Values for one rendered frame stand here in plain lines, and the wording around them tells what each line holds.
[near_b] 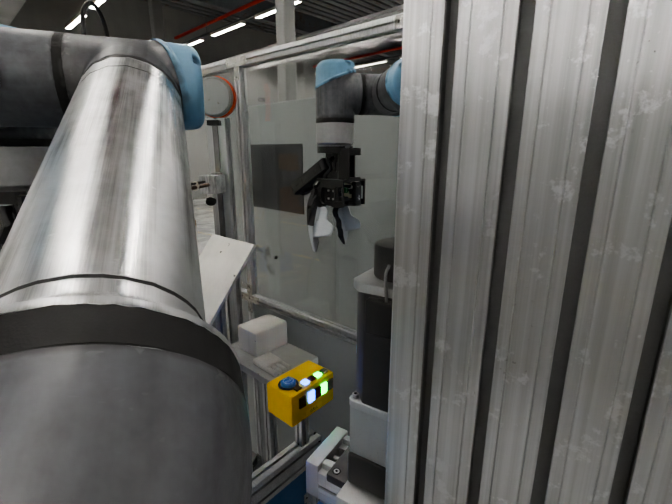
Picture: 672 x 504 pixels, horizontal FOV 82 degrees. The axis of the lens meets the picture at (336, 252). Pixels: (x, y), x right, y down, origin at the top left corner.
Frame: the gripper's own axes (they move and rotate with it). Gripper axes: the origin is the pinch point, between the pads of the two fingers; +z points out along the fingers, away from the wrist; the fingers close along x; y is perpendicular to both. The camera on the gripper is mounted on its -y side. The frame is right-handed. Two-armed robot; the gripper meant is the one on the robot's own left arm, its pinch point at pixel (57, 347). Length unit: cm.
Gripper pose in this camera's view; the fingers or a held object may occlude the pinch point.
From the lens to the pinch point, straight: 61.0
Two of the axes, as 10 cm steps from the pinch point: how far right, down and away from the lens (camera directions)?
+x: 6.5, -2.0, 7.4
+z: 0.0, 9.7, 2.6
